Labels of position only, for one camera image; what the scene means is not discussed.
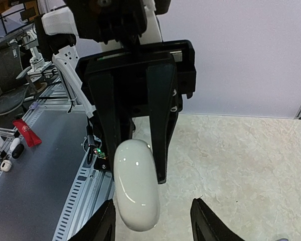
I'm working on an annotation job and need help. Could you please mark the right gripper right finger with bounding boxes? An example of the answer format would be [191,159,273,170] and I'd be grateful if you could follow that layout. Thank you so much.
[190,198,244,241]

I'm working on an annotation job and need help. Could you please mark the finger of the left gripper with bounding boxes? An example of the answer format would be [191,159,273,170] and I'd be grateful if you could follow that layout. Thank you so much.
[146,62,175,184]
[88,71,121,163]

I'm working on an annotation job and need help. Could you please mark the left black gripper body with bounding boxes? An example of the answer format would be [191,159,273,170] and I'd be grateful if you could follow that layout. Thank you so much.
[75,40,196,117]

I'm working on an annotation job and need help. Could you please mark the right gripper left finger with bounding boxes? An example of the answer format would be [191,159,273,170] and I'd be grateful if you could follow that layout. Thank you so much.
[69,199,115,241]

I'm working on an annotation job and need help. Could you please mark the white earbud case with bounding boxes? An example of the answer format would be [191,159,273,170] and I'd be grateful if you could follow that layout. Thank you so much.
[113,139,160,232]

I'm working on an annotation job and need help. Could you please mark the purple earbud charging case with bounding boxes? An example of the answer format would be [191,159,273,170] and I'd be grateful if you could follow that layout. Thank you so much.
[272,233,290,241]

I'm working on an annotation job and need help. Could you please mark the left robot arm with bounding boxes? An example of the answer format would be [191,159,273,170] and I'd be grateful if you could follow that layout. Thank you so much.
[35,1,196,184]

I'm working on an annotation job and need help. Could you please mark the black earbud case offtable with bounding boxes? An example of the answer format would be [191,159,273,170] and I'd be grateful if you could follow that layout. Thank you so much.
[12,144,25,159]

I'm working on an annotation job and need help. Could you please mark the white earbud case offtable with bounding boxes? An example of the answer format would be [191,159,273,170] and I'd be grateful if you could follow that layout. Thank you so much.
[0,160,12,172]

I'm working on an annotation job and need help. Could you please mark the red pouch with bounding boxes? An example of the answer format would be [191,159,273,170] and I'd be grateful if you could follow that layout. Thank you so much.
[12,119,42,148]

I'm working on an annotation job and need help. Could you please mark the grey office chair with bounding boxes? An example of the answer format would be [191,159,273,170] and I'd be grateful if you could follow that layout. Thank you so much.
[0,42,38,116]

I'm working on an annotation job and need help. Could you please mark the aluminium front rail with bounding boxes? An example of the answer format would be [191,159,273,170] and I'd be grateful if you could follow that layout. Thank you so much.
[0,105,116,241]

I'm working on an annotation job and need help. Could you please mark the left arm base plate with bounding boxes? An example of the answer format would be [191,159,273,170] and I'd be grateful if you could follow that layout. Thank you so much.
[82,135,111,172]

